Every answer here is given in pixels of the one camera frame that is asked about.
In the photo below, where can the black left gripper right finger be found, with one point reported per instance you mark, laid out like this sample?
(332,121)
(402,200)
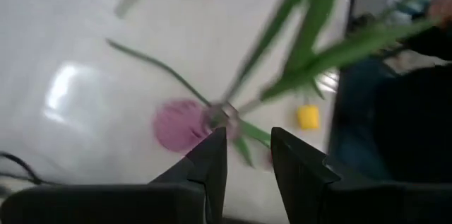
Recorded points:
(303,178)

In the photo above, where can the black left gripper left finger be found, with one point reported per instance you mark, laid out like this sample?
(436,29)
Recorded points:
(197,181)

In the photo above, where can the purple vase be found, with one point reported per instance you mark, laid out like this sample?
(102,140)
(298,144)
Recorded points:
(176,125)

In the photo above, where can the small yellow block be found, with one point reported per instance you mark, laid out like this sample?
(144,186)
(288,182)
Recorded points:
(308,117)

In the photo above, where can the person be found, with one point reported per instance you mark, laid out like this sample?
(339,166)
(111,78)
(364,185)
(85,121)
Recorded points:
(406,121)

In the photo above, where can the thin green flower stem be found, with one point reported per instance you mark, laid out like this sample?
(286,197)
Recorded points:
(159,64)

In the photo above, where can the green leafy flower stem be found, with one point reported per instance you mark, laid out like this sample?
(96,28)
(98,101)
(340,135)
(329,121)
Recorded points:
(314,26)

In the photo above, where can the person's hand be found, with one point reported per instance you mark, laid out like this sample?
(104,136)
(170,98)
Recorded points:
(441,10)

